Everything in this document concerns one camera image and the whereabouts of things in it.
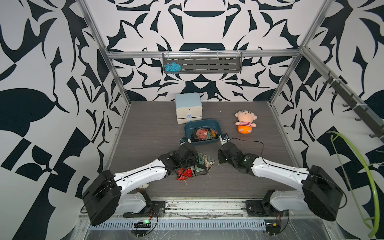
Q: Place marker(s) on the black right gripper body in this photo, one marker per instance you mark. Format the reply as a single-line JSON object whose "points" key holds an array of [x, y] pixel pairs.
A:
{"points": [[221, 158]]}

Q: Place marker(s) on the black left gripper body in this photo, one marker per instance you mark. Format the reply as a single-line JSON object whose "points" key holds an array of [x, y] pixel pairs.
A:
{"points": [[192, 160]]}

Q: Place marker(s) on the pink label red tea bag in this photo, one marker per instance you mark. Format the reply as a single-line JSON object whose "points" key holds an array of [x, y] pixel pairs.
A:
{"points": [[201, 134]]}

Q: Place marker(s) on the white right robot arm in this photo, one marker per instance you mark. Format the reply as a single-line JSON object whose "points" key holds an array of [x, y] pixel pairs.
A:
{"points": [[312, 189]]}

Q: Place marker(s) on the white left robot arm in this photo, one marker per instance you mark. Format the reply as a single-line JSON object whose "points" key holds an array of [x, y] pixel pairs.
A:
{"points": [[110, 193]]}

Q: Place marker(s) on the teal label tea bag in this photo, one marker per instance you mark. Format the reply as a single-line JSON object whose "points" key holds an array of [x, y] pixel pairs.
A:
{"points": [[205, 162]]}

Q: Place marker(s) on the teal plastic storage box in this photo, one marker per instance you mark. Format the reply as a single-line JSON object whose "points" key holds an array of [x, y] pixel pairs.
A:
{"points": [[210, 124]]}

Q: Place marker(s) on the blue white drawer box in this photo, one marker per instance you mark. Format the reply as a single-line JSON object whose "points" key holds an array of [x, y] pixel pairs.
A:
{"points": [[189, 108]]}

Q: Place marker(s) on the black right connector box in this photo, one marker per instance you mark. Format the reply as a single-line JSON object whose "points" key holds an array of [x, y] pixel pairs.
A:
{"points": [[272, 229]]}

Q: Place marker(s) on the pink plush doll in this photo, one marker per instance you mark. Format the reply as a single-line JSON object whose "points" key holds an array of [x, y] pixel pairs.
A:
{"points": [[245, 121]]}

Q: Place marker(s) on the brown plush toy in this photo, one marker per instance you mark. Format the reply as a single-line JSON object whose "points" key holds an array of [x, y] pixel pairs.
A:
{"points": [[145, 186]]}

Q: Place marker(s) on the green led circuit board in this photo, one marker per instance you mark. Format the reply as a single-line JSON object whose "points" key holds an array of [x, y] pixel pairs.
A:
{"points": [[143, 224]]}

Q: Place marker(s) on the blue crocheted cloth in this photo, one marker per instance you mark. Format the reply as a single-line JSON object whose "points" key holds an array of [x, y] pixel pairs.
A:
{"points": [[172, 68]]}

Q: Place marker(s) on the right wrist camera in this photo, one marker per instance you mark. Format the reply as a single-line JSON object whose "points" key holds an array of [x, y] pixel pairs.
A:
{"points": [[224, 138]]}

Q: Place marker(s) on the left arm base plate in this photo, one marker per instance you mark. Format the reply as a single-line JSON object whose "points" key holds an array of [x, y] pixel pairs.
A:
{"points": [[147, 208]]}

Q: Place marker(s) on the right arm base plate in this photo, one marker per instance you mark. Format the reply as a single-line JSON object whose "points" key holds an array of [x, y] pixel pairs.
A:
{"points": [[261, 208]]}

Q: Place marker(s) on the grey wall rack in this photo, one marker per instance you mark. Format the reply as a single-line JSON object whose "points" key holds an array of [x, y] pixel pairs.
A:
{"points": [[205, 63]]}

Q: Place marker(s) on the perforated metal front rail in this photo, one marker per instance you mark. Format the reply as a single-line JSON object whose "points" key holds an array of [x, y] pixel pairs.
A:
{"points": [[217, 224]]}

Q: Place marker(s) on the black hook rail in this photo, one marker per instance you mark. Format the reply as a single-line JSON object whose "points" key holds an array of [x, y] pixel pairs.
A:
{"points": [[354, 103]]}

